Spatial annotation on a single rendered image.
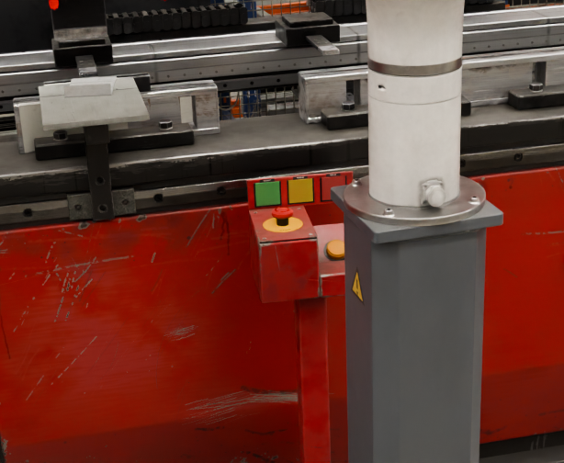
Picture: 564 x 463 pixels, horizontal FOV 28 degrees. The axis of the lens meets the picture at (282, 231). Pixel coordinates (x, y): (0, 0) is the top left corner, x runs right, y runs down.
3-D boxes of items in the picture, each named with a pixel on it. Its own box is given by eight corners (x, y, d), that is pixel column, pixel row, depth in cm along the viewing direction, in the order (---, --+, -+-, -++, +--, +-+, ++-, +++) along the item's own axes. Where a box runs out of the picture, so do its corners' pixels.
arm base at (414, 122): (510, 214, 149) (515, 73, 142) (372, 234, 144) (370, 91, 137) (449, 169, 166) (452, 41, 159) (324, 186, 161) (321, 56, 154)
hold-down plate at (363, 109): (327, 130, 227) (327, 116, 226) (321, 123, 232) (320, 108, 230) (471, 115, 232) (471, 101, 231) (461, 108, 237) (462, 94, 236)
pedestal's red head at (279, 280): (261, 304, 205) (256, 209, 198) (251, 267, 219) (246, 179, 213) (371, 293, 207) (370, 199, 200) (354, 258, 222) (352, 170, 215)
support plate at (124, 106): (43, 130, 194) (42, 125, 194) (39, 91, 218) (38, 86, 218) (150, 119, 198) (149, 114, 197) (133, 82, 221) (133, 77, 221)
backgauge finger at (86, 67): (58, 85, 224) (55, 60, 222) (52, 55, 247) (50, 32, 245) (120, 80, 226) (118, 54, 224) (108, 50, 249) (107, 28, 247)
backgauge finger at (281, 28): (302, 62, 233) (302, 39, 231) (275, 36, 256) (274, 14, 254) (360, 57, 235) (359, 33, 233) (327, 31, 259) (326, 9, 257)
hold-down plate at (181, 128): (36, 161, 216) (34, 146, 215) (35, 152, 221) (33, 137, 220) (194, 144, 222) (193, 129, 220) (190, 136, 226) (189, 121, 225)
